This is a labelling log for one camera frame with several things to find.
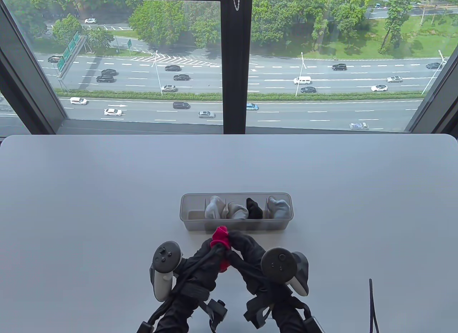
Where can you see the clear plastic divided organizer box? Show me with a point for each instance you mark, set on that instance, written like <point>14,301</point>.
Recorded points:
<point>193,218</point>

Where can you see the grey sock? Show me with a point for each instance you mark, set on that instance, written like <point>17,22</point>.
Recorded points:
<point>238,210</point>

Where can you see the person's left forearm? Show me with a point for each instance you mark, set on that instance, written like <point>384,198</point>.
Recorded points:
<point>171,317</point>

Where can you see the person's right hand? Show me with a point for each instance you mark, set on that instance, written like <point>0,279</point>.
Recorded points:
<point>257,272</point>

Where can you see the black sock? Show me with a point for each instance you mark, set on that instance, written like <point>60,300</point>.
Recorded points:
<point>254,207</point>

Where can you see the person's left hand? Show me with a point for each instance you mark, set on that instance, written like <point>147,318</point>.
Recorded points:
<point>200,272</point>

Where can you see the person's right forearm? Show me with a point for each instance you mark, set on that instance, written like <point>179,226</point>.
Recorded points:
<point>290,317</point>

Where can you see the black forearm sensor box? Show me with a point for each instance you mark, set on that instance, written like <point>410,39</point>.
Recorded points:
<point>314,324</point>

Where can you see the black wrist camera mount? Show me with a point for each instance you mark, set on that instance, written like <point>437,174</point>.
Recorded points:
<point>217,313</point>
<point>257,311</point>

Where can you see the red sock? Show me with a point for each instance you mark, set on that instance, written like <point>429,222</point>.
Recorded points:
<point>220,236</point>

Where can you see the white sock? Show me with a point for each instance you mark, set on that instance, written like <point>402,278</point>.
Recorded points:
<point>214,207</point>

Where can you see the light blue sock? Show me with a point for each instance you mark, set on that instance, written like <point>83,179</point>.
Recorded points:
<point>279,206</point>

